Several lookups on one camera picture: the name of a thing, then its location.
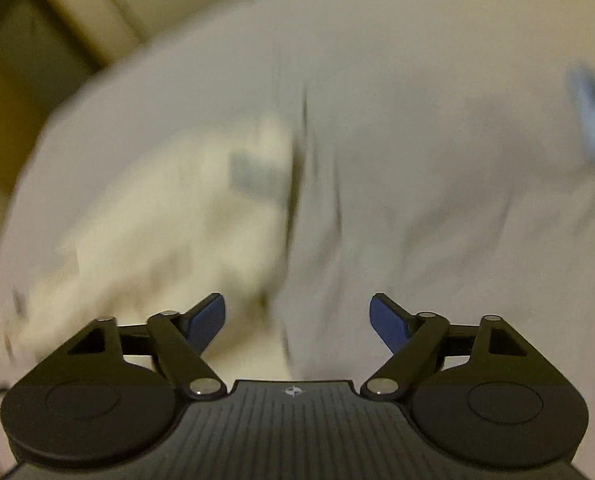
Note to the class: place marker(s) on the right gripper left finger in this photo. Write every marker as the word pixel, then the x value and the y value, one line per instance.
pixel 178 341

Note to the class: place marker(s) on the grey bed sheet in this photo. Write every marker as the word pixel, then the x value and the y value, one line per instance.
pixel 438 157

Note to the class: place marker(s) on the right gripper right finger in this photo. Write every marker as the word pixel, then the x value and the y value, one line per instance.
pixel 414 341

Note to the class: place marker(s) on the cream knit striped sweater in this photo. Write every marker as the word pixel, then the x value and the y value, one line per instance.
pixel 205 212

